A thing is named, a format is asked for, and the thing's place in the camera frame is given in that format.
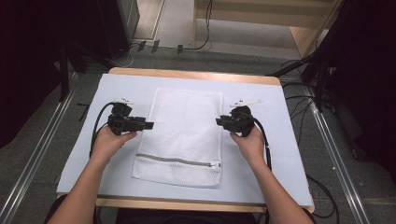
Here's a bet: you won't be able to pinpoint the thin black floor cables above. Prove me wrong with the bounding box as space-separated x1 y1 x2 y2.
280 59 316 147

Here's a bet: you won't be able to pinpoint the black floor cable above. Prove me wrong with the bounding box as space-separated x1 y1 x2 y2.
305 173 341 219

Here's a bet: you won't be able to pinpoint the white mesh laundry bag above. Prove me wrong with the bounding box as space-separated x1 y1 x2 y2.
131 87 224 189

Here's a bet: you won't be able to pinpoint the person's right hand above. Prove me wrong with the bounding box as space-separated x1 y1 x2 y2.
229 125 266 169

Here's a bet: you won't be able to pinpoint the black curtain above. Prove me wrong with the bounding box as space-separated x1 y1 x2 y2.
311 0 396 185
0 0 123 149

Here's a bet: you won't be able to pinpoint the black tripod stand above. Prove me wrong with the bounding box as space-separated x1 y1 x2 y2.
265 50 329 114

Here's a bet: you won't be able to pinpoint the light wooden furniture frame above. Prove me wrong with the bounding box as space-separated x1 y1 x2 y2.
191 0 344 59

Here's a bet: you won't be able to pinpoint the wooden table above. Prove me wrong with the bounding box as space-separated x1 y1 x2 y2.
55 66 316 215

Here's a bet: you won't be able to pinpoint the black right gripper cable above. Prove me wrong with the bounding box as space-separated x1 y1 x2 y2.
247 113 273 172

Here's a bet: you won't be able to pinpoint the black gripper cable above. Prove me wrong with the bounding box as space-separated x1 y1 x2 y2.
247 113 273 172
89 102 115 159

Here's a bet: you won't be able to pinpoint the white floor cable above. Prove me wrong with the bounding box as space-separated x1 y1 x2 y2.
117 42 139 68

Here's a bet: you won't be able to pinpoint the person's dark clothing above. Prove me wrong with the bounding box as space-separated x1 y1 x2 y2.
44 194 316 224

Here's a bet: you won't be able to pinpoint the dark cabinet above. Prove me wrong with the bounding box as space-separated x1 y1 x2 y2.
96 0 141 61

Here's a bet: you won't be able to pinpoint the person's left hand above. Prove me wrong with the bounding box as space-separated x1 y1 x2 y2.
90 125 138 166

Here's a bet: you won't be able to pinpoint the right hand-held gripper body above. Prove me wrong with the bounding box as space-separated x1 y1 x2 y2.
229 98 262 138

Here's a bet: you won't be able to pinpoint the black hanging cable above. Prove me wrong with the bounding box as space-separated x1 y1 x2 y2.
183 0 215 52

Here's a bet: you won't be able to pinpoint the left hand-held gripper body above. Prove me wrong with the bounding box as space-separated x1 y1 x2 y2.
106 97 138 136

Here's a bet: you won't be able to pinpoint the metal floor rail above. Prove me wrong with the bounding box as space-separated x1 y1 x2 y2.
303 86 372 224
0 89 77 224

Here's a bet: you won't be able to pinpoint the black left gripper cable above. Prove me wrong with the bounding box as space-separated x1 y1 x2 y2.
89 102 115 159

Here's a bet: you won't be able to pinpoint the white table mat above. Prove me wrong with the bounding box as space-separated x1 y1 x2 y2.
55 73 314 208

